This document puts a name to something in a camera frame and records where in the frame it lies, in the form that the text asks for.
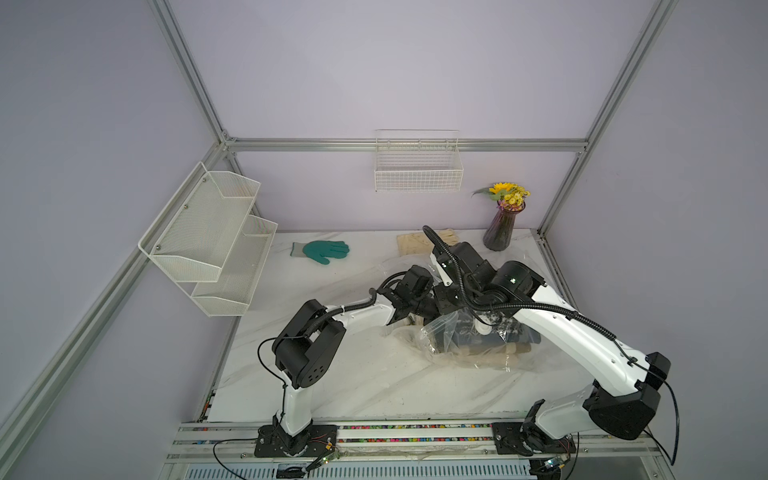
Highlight black white houndstooth scarf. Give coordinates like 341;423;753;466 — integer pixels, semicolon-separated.
427;312;542;356

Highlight clear plastic vacuum bag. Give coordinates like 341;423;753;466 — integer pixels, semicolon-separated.
385;306;567;372

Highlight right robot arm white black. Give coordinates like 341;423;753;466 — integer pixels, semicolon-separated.
423;226;671;452

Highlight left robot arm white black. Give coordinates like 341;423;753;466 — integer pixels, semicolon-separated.
271;266;438;438

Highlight white vacuum bag valve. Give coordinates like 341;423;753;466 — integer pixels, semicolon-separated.
473;320;492;335

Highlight cream knitted scarf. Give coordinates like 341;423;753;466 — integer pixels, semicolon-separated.
402;310;535;371

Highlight beige leather gloves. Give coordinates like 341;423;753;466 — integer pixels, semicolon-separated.
396;229;460;256

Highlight purple glass vase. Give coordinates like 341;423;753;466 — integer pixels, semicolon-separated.
483;201;526;252

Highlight yellow flower bouquet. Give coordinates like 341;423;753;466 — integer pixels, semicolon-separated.
472;182;531;210

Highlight green work glove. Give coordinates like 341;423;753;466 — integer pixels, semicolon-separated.
290;240;350;265

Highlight white mesh two-tier shelf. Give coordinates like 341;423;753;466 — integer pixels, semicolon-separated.
138;163;278;317

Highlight white wire wall basket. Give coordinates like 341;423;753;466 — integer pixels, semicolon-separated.
374;129;464;193

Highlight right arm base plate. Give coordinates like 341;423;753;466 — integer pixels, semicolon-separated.
491;422;576;457

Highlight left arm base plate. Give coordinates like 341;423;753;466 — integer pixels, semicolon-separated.
254;423;339;458

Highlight aluminium mounting rail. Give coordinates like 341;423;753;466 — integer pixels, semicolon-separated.
166;419;663;463

